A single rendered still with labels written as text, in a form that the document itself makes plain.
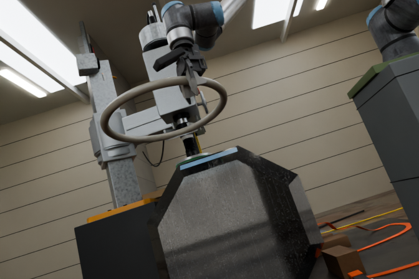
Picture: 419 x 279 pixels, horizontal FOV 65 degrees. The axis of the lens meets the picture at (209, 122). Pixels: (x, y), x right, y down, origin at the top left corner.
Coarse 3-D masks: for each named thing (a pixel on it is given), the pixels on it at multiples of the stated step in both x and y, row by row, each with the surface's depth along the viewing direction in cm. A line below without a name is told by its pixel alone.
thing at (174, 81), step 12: (144, 84) 104; (156, 84) 103; (168, 84) 104; (180, 84) 106; (204, 84) 111; (216, 84) 115; (120, 96) 105; (132, 96) 104; (108, 108) 108; (216, 108) 135; (108, 120) 115; (204, 120) 142; (108, 132) 123; (180, 132) 146
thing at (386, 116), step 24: (384, 72) 127; (408, 72) 121; (360, 96) 151; (384, 96) 132; (408, 96) 118; (384, 120) 137; (408, 120) 121; (384, 144) 144; (408, 144) 126; (408, 168) 131; (408, 192) 136; (408, 216) 142
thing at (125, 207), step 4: (144, 200) 230; (148, 200) 232; (152, 200) 237; (156, 200) 246; (128, 204) 231; (132, 204) 230; (136, 204) 230; (140, 204) 229; (120, 208) 231; (124, 208) 230; (128, 208) 230; (132, 208) 229; (104, 212) 232; (108, 212) 231; (112, 212) 231; (116, 212) 230; (92, 216) 233; (96, 216) 232; (100, 216) 231; (104, 216) 231; (88, 220) 233; (92, 220) 232
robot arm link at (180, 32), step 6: (174, 30) 111; (180, 30) 111; (186, 30) 112; (168, 36) 112; (174, 36) 110; (180, 36) 110; (186, 36) 110; (192, 36) 113; (168, 42) 113; (174, 42) 111; (192, 42) 114
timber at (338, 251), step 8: (328, 248) 202; (336, 248) 195; (344, 248) 188; (328, 256) 189; (336, 256) 175; (344, 256) 174; (352, 256) 174; (328, 264) 195; (336, 264) 178; (344, 264) 173; (352, 264) 173; (360, 264) 173; (336, 272) 183; (344, 272) 172
